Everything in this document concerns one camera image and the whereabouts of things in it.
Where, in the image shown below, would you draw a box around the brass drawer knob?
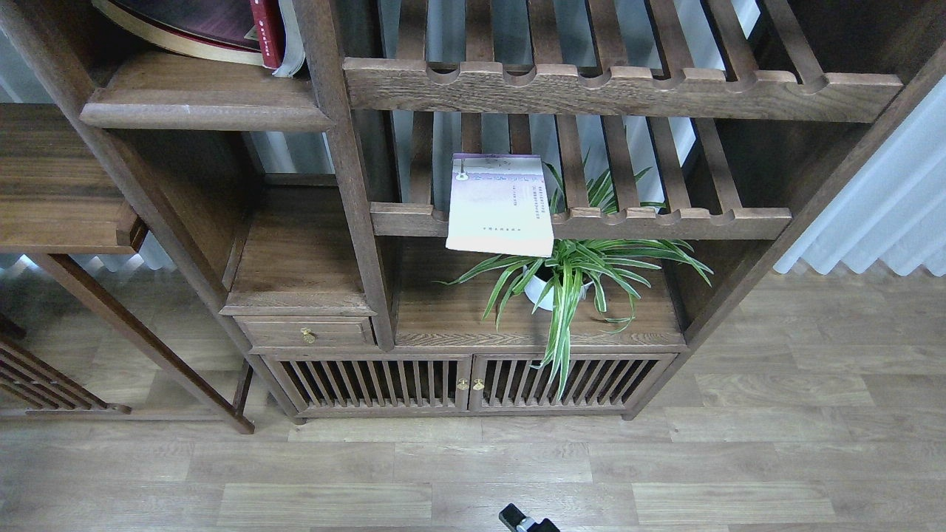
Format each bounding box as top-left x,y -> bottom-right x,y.
300,327 -> 318,346

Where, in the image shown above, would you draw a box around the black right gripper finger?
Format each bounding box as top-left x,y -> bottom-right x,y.
499,504 -> 560,532

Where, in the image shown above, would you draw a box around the brass cabinet door knobs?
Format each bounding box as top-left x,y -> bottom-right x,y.
456,378 -> 486,391

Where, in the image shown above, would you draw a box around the dark wooden bookshelf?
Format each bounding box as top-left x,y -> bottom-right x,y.
2,1 -> 944,420

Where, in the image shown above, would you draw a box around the white curtain right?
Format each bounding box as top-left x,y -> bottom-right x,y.
775,81 -> 945,276

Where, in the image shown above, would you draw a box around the green spider plant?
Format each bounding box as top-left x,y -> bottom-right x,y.
439,151 -> 715,400

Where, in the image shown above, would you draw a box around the wooden side table left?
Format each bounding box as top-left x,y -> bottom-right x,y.
1,103 -> 254,434

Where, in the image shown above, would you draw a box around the upright books on shelf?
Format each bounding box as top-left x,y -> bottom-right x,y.
273,0 -> 305,78

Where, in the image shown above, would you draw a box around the pale purple book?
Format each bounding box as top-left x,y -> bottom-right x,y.
446,154 -> 554,257

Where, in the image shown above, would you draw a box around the white plant pot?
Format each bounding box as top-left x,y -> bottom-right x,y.
524,266 -> 592,311

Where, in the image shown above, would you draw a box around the red book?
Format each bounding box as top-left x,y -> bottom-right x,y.
92,1 -> 284,69

